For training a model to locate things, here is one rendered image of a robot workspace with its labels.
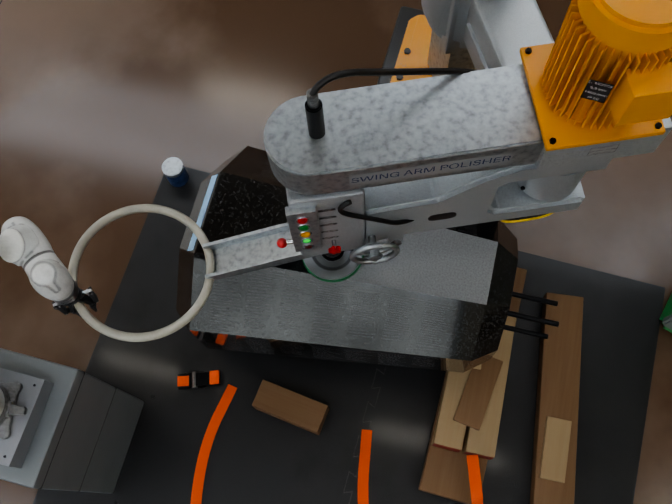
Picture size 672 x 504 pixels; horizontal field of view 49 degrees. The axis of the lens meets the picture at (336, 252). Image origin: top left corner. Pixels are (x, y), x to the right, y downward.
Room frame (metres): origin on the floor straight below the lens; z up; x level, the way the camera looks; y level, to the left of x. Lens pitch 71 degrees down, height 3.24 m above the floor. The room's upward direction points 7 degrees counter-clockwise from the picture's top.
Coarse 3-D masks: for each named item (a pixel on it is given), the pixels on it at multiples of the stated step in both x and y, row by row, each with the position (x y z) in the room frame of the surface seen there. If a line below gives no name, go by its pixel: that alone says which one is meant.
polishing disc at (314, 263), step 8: (320, 256) 0.84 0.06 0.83; (344, 256) 0.83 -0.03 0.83; (360, 256) 0.82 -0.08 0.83; (312, 264) 0.82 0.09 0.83; (320, 264) 0.81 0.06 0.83; (328, 264) 0.81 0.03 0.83; (336, 264) 0.81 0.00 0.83; (344, 264) 0.80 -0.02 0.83; (352, 264) 0.80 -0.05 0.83; (312, 272) 0.79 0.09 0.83; (320, 272) 0.78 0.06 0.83; (328, 272) 0.78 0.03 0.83; (336, 272) 0.78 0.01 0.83; (344, 272) 0.77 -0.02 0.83; (352, 272) 0.77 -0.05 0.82
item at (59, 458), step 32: (0, 352) 0.64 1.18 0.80; (64, 384) 0.51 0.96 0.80; (96, 384) 0.53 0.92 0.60; (64, 416) 0.40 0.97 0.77; (96, 416) 0.44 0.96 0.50; (128, 416) 0.48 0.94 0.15; (32, 448) 0.31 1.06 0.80; (64, 448) 0.31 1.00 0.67; (96, 448) 0.33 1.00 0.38; (32, 480) 0.21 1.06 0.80; (64, 480) 0.21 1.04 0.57; (96, 480) 0.23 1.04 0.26
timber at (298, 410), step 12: (264, 384) 0.54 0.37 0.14; (264, 396) 0.49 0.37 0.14; (276, 396) 0.49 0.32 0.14; (288, 396) 0.48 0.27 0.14; (300, 396) 0.48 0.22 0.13; (264, 408) 0.44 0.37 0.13; (276, 408) 0.44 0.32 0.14; (288, 408) 0.43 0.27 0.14; (300, 408) 0.43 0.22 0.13; (312, 408) 0.42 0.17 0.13; (324, 408) 0.42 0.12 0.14; (288, 420) 0.38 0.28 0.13; (300, 420) 0.38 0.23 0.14; (312, 420) 0.37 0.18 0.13; (324, 420) 0.38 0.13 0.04; (312, 432) 0.34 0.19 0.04
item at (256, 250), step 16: (224, 240) 0.90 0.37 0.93; (240, 240) 0.90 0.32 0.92; (256, 240) 0.90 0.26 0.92; (272, 240) 0.88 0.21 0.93; (368, 240) 0.80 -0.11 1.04; (224, 256) 0.86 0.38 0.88; (240, 256) 0.85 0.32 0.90; (256, 256) 0.84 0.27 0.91; (272, 256) 0.83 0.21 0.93; (288, 256) 0.80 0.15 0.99; (304, 256) 0.80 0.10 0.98; (224, 272) 0.79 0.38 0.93; (240, 272) 0.79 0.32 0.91
